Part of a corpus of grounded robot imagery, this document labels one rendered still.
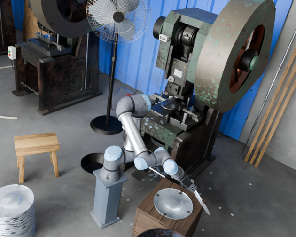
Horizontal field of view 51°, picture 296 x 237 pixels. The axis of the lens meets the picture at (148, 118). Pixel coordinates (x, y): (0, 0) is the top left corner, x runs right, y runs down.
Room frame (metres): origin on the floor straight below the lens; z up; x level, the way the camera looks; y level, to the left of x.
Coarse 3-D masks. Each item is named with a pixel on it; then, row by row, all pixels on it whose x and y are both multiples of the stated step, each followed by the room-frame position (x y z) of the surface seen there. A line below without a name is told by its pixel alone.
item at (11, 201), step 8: (16, 184) 1.53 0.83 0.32; (0, 192) 1.44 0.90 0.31; (8, 192) 1.45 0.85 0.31; (16, 192) 1.47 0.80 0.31; (24, 192) 1.48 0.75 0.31; (32, 192) 1.49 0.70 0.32; (0, 200) 1.37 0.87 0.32; (8, 200) 1.38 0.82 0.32; (16, 200) 1.39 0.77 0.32; (24, 200) 1.41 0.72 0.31; (32, 200) 1.42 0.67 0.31; (0, 208) 1.31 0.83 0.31; (8, 208) 1.32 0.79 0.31; (16, 208) 1.34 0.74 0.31; (24, 208) 1.35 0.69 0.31; (0, 216) 1.25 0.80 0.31; (8, 216) 1.26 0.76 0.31
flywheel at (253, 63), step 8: (256, 32) 2.35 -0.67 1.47; (264, 32) 2.37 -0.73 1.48; (248, 40) 2.10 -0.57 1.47; (256, 40) 2.39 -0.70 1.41; (248, 48) 2.13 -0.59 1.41; (256, 48) 2.39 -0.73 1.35; (240, 56) 2.08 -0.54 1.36; (248, 56) 2.06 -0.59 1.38; (256, 56) 2.08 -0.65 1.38; (240, 64) 2.06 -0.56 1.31; (248, 64) 2.04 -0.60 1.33; (256, 64) 2.10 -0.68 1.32; (232, 72) 2.15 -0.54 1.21; (240, 72) 2.31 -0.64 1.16; (248, 72) 2.34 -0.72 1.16; (232, 80) 2.20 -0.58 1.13; (240, 80) 2.30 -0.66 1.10; (232, 88) 2.22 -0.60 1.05
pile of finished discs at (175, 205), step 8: (160, 192) 1.69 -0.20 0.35; (168, 192) 1.70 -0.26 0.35; (176, 192) 1.72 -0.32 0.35; (160, 200) 1.61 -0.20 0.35; (168, 200) 1.62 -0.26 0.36; (176, 200) 1.63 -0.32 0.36; (184, 200) 1.65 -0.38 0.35; (160, 208) 1.53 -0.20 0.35; (168, 208) 1.55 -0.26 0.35; (176, 208) 1.55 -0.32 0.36; (184, 208) 1.57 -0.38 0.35; (192, 208) 1.59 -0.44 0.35; (168, 216) 1.47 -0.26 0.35; (176, 216) 1.49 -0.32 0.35; (184, 216) 1.50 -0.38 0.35
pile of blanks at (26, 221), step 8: (32, 208) 1.39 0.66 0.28; (16, 216) 1.28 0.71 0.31; (24, 216) 1.31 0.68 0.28; (32, 216) 1.39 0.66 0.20; (0, 224) 1.25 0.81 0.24; (8, 224) 1.26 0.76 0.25; (16, 224) 1.28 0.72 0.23; (24, 224) 1.31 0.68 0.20; (32, 224) 1.38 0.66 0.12; (0, 232) 1.25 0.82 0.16; (8, 232) 1.25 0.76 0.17; (16, 232) 1.27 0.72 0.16; (24, 232) 1.31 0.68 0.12; (32, 232) 1.37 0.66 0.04
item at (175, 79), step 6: (174, 60) 2.33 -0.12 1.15; (180, 60) 2.31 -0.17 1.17; (186, 60) 2.32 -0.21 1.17; (174, 66) 2.32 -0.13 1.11; (180, 66) 2.29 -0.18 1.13; (186, 66) 2.27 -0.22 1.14; (174, 72) 2.31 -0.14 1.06; (180, 72) 2.28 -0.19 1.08; (168, 78) 2.32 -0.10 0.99; (174, 78) 2.31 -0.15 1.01; (180, 78) 2.28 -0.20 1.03; (168, 84) 2.33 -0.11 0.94; (174, 84) 2.27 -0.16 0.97; (180, 84) 2.27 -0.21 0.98; (168, 90) 2.29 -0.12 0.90; (174, 90) 2.25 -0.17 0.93; (180, 90) 2.27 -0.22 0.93; (186, 90) 2.31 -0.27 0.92
